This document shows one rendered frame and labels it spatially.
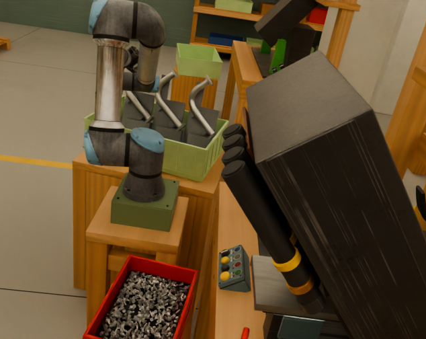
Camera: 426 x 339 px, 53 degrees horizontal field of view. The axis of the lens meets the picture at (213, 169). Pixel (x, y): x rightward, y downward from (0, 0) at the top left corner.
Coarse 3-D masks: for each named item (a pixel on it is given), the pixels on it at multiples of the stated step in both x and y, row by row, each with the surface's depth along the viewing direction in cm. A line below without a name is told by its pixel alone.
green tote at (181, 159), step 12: (84, 120) 200; (228, 120) 225; (168, 144) 194; (180, 144) 192; (216, 144) 209; (168, 156) 196; (180, 156) 195; (192, 156) 193; (204, 156) 191; (216, 156) 218; (168, 168) 199; (180, 168) 197; (192, 168) 196; (204, 168) 196
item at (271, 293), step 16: (256, 256) 101; (256, 272) 96; (272, 272) 97; (256, 288) 92; (272, 288) 92; (320, 288) 95; (256, 304) 88; (272, 304) 88; (288, 304) 89; (336, 320) 89
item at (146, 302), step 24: (144, 264) 127; (168, 264) 125; (120, 288) 122; (144, 288) 120; (168, 288) 123; (192, 288) 118; (96, 312) 106; (120, 312) 112; (144, 312) 112; (168, 312) 114; (96, 336) 100; (120, 336) 106; (144, 336) 107; (168, 336) 108
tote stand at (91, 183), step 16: (80, 160) 199; (80, 176) 201; (96, 176) 199; (112, 176) 198; (176, 176) 199; (208, 176) 203; (80, 192) 205; (96, 192) 203; (192, 192) 192; (208, 192) 191; (80, 208) 209; (96, 208) 207; (192, 208) 196; (208, 208) 194; (80, 224) 214; (192, 224) 200; (208, 224) 199; (80, 240) 218; (192, 240) 204; (208, 240) 219; (80, 256) 223; (192, 256) 208; (80, 272) 228; (80, 288) 233
